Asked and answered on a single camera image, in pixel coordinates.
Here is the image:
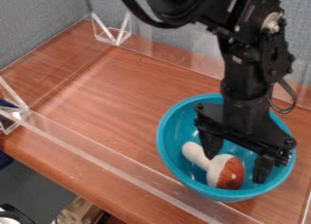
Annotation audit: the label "clear acrylic left bracket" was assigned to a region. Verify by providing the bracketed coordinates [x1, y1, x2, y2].
[0, 76, 29, 135]

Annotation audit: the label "toy mushroom brown cap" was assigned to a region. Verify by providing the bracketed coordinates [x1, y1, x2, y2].
[181, 141, 245, 189]

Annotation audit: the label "blue plastic bowl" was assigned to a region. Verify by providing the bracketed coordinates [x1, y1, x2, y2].
[156, 93, 296, 202]

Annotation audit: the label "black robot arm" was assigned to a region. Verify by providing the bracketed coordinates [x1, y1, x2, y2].
[121, 0, 296, 184]

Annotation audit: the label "black white object bottom left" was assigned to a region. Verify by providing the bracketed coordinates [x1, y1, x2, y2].
[0, 204, 34, 224]

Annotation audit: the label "light wooden block below table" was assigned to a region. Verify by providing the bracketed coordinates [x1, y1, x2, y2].
[52, 197, 110, 224]

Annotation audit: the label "clear acrylic barrier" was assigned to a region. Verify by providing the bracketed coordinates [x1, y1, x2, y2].
[3, 110, 262, 224]
[88, 11, 311, 111]

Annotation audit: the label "clear acrylic front barrier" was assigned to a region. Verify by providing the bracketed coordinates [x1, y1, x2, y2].
[3, 110, 262, 224]

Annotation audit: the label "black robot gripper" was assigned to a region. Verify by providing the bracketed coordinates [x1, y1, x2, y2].
[194, 99, 296, 184]

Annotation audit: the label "clear acrylic corner bracket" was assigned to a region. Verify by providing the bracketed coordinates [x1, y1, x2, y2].
[89, 12, 130, 46]

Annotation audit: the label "dark blue object at edge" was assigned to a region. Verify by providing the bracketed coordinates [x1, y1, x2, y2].
[0, 98, 17, 170]

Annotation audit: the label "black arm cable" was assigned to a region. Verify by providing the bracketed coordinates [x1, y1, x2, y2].
[265, 78, 297, 115]

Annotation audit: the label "clear acrylic back barrier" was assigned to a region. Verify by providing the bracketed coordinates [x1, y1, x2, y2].
[88, 11, 311, 111]

